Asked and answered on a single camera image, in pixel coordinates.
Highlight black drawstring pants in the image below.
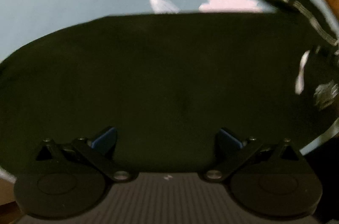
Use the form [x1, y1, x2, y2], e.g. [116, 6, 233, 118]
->
[1, 0, 338, 176]

